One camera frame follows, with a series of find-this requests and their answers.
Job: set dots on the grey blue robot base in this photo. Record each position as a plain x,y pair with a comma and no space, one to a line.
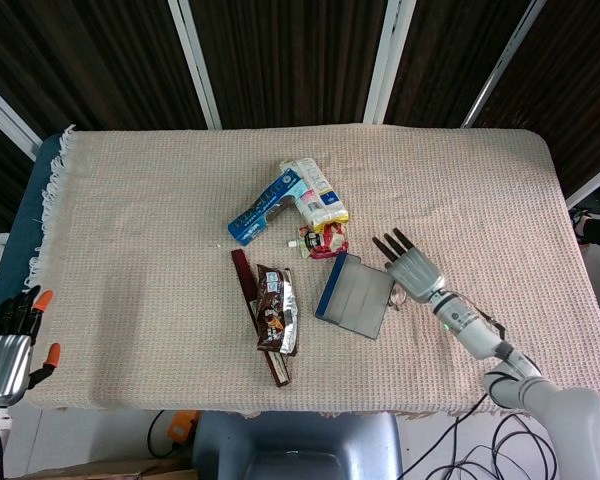
300,445

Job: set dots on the blue cookie box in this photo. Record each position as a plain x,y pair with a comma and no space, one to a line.
262,210

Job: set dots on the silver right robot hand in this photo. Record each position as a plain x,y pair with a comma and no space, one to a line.
415,272

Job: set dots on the white yellow snack bag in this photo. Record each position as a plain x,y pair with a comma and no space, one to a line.
322,197

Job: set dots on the teal mattress pad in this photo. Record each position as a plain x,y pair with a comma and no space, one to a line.
17,240

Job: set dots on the brown foil snack bag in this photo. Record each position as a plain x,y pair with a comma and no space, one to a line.
277,310

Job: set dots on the grey metal rail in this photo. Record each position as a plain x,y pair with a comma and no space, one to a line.
595,182
500,70
387,65
195,65
5,117

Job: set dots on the beige waffle weave blanket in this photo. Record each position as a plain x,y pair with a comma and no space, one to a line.
155,300

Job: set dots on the dark brown curtain panel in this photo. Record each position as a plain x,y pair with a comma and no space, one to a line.
80,60
290,60
580,85
440,60

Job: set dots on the red drink pouch white cap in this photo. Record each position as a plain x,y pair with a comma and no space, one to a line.
327,242

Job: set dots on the blue glasses case grey lining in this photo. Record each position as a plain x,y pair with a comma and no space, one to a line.
355,295

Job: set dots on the thin-framed eyeglasses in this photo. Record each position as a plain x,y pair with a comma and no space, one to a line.
398,296

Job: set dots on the long dark chocolate bar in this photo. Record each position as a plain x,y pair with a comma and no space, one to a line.
280,370

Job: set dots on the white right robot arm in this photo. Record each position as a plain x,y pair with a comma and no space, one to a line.
570,410

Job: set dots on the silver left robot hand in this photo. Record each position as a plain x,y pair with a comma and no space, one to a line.
5,360

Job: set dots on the orange floor device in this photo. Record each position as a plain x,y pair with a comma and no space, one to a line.
182,427

